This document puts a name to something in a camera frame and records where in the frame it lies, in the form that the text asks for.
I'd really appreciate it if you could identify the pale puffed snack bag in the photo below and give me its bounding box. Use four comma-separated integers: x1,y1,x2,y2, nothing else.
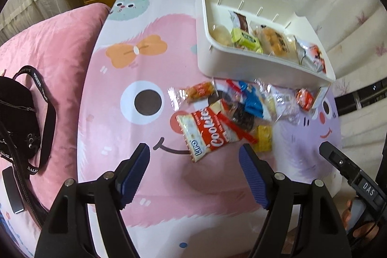
209,25,233,47

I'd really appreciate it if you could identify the red white cookies packet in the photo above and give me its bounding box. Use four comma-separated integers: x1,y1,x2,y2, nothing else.
177,105,257,162

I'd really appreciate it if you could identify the green snack packet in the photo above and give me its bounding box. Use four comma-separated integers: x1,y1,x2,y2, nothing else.
231,28,263,54

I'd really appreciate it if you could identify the white purple bread packet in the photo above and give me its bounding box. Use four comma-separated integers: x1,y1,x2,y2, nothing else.
256,80,300,125

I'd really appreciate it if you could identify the orange twist snack packet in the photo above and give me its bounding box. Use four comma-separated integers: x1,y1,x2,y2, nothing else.
185,81,216,103

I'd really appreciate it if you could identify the large white red snack bag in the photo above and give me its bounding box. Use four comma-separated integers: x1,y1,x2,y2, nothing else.
295,37,326,73

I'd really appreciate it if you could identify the brown star wrapper snack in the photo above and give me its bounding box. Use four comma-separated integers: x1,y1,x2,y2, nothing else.
229,10,249,33

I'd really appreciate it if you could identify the yellow small snack packet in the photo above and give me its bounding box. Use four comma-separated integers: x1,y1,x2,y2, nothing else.
253,125,272,153

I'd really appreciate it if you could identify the orange fried snack bag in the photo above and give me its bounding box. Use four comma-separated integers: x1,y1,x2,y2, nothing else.
256,25,291,59

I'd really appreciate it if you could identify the pink bed quilt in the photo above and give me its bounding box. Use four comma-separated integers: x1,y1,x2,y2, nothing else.
0,2,111,258

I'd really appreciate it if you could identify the orange grey oats bar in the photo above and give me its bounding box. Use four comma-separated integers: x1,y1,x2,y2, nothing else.
312,86,329,109

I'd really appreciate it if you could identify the cartoon printed tablecloth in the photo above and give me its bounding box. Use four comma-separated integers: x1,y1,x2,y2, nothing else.
77,0,331,257

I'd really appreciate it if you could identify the black shoulder bag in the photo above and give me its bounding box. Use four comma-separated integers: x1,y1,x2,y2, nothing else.
1,66,56,176

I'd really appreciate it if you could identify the person's hand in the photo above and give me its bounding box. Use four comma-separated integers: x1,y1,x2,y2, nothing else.
342,200,379,241

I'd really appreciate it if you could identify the black cookie packet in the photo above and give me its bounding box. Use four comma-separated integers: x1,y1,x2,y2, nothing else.
208,91,255,132

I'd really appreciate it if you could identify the blue snack packet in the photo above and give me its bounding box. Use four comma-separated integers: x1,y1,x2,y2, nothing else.
238,81,272,122

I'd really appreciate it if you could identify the small red snack packet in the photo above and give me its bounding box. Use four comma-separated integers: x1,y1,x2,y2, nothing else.
296,88,314,111

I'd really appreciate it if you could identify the white plastic storage bin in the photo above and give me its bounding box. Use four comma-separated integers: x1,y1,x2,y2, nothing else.
195,0,336,90

